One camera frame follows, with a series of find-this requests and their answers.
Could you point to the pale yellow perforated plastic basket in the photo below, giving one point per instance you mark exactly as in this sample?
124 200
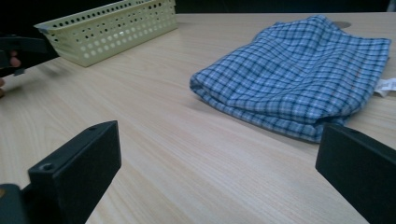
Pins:
109 34

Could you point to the white garment label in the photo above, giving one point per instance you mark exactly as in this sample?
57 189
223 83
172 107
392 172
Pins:
386 87

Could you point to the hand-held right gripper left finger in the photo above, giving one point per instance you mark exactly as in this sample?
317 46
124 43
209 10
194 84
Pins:
84 168

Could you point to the blue plaid shorts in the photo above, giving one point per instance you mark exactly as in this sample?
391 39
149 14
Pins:
295 77

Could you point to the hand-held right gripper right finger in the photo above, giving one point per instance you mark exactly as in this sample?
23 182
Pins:
358 168

